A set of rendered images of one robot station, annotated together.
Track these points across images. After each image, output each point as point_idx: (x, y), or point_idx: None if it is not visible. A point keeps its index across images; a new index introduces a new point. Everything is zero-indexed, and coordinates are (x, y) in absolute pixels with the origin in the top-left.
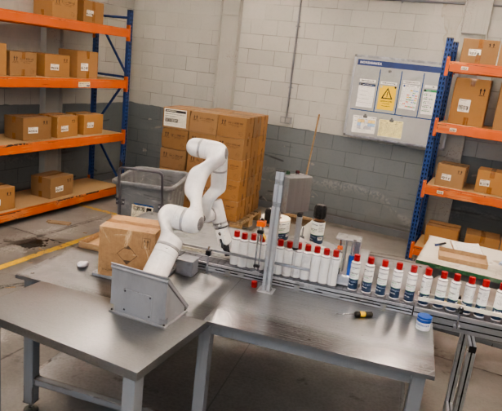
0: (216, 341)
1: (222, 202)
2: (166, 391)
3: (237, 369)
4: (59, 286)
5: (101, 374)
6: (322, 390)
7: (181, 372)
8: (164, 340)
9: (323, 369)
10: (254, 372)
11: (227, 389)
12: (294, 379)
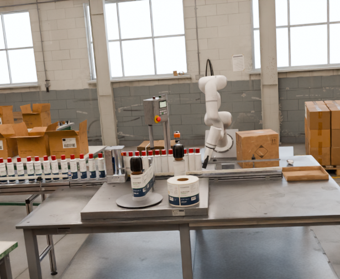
0: (221, 268)
1: (210, 128)
2: (226, 234)
3: (191, 253)
4: (279, 156)
5: (272, 231)
6: (128, 257)
7: (227, 243)
8: (203, 154)
9: (126, 270)
10: (179, 255)
11: (191, 242)
12: (148, 258)
